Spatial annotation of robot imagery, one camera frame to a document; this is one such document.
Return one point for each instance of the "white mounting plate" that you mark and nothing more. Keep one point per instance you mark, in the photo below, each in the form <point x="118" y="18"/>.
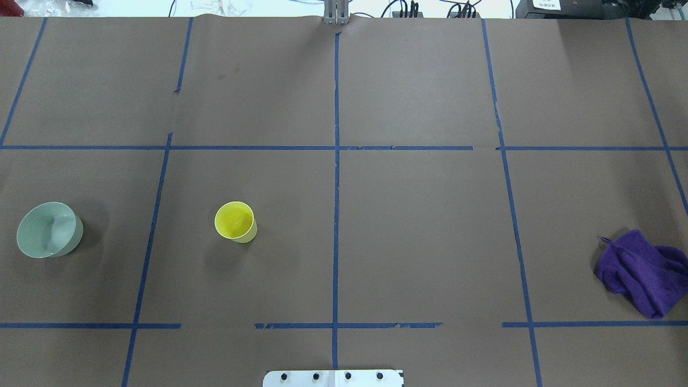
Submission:
<point x="353" y="377"/>

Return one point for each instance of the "grey aluminium post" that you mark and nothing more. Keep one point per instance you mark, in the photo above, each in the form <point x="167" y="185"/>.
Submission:
<point x="336" y="12"/>

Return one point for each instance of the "purple cloth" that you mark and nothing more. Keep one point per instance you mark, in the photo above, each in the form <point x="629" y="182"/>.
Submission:
<point x="653" y="278"/>

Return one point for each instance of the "clear plastic bag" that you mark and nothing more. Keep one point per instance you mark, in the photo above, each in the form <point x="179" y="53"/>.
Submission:
<point x="53" y="8"/>

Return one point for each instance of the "black device with label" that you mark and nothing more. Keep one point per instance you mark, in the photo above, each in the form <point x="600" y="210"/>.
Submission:
<point x="592" y="10"/>

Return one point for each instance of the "yellow plastic cup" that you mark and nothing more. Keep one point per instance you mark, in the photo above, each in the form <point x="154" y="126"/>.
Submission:
<point x="236" y="221"/>

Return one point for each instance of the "pale green bowl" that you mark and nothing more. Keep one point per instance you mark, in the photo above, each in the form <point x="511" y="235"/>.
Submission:
<point x="49" y="230"/>

